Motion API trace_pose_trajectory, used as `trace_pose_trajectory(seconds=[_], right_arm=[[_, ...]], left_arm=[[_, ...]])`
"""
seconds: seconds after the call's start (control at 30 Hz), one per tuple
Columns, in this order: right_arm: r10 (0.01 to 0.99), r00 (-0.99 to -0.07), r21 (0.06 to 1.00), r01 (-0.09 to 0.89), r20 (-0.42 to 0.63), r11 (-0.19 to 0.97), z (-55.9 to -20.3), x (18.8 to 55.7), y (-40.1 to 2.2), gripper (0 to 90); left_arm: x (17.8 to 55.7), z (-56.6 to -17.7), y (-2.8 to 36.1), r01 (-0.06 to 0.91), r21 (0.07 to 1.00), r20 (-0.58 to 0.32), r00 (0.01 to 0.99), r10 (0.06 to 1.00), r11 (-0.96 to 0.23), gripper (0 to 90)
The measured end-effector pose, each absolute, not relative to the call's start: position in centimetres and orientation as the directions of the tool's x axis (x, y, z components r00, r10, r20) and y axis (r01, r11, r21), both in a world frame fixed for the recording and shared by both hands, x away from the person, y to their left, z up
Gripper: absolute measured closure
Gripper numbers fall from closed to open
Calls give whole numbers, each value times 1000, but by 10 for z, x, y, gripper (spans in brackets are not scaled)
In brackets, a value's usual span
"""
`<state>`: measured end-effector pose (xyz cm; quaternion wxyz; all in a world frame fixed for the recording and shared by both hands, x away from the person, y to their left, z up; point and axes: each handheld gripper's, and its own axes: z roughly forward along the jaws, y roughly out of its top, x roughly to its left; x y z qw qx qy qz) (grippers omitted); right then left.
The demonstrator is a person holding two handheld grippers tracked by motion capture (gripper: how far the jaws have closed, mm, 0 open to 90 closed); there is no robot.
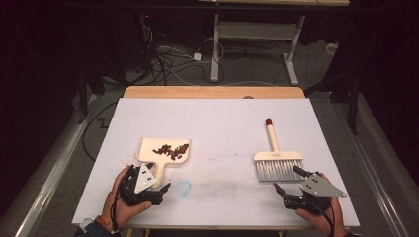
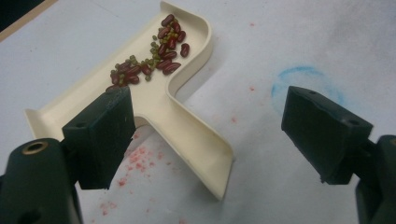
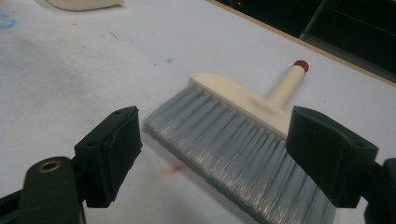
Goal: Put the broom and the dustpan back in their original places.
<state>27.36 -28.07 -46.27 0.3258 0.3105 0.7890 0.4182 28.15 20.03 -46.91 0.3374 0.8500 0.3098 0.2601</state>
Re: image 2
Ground cream plastic dustpan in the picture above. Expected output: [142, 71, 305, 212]
[23, 0, 235, 202]

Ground pile of red and green beans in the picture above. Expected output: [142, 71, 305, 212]
[105, 13, 191, 93]

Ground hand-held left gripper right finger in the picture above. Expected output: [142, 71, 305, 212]
[280, 85, 375, 186]

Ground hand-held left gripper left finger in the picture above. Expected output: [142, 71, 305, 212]
[61, 86, 137, 191]

